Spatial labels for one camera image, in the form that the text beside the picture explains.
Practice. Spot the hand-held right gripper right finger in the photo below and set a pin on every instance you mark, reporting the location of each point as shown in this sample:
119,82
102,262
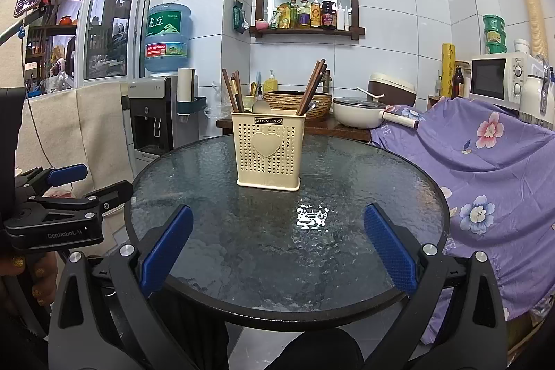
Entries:
390,251

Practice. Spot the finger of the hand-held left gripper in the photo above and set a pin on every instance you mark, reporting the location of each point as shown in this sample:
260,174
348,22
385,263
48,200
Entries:
112,193
67,174

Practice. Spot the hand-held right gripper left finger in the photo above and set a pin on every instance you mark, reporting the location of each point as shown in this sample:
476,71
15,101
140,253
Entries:
167,251

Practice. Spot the cream perforated utensil holder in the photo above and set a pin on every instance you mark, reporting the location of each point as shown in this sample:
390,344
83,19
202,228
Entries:
266,153

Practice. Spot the translucent plastic spoon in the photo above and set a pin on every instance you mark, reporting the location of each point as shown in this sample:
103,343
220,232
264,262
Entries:
261,106

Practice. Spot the person's left hand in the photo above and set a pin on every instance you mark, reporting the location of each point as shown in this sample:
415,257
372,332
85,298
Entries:
43,283

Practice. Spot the beige cloth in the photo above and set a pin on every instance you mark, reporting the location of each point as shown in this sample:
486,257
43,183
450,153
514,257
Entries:
78,136

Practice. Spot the round glass table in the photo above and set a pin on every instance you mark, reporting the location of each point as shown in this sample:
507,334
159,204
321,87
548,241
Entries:
347,196

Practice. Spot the grey water dispenser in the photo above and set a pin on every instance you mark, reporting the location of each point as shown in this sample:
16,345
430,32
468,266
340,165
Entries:
149,118

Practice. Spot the person's left leg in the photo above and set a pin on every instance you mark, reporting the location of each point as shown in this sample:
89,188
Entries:
190,331

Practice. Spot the person's leg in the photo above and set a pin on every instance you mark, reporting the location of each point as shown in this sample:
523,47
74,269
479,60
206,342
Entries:
190,331
321,348

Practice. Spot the person's right leg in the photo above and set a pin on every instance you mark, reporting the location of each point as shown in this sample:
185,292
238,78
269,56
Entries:
321,348

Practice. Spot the teal cup holder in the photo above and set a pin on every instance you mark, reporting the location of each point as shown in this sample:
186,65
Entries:
195,105

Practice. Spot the purple floral cloth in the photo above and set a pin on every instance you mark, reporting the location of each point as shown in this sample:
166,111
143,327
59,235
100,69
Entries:
490,170

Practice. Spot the white paper cup stack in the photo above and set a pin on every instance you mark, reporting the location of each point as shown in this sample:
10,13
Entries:
185,84

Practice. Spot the white pan with glass lid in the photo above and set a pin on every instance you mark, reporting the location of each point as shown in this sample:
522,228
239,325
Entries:
355,114

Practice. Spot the aluminium sliding window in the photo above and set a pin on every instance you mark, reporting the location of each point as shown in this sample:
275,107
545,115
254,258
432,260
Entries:
89,23

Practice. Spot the brown and white rice cooker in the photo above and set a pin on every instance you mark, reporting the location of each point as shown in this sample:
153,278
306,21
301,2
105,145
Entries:
392,86

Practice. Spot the brown glass bottle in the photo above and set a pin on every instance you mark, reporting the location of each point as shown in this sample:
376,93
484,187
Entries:
457,84

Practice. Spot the brass faucet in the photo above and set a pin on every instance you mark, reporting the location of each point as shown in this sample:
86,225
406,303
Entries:
327,77

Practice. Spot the woven basin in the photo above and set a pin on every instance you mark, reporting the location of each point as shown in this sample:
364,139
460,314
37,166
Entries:
282,101

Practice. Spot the yellow roll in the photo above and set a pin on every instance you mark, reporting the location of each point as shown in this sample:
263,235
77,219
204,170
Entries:
448,71

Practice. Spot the yellow soap bottle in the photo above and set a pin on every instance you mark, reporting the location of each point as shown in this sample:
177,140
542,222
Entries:
271,83

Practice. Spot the white microwave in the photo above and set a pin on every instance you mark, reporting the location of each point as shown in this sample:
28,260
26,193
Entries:
490,79

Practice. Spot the white thermos kettle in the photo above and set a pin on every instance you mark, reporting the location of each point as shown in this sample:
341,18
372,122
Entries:
535,97

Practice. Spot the green hanging packet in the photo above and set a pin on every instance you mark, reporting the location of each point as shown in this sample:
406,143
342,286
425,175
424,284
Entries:
239,16

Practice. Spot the pink bowl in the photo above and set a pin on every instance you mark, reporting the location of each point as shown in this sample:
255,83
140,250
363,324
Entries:
262,25

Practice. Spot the white squeeze bottle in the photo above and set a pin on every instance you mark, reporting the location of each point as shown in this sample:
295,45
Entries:
347,19
341,18

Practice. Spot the stack of green cups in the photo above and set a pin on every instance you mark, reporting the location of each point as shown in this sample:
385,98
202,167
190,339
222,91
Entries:
494,34

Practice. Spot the white jar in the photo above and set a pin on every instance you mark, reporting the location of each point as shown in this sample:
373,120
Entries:
521,45

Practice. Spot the yellow seasoning packet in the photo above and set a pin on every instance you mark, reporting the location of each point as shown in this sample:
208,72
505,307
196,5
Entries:
282,16

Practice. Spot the dark soy sauce bottle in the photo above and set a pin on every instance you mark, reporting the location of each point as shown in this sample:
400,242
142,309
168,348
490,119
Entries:
329,12

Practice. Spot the amber sauce bottle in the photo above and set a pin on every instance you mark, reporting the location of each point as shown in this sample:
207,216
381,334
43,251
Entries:
316,14

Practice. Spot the purple label bottle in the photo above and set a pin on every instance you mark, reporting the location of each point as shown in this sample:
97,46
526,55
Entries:
305,14

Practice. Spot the green glass bottle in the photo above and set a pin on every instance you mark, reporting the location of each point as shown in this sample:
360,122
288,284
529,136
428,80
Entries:
294,14

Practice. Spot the tall yellow paper cup stack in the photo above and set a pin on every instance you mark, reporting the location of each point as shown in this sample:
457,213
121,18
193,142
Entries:
531,6

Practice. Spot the wooden framed wall shelf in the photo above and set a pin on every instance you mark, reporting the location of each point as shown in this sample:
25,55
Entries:
258,1

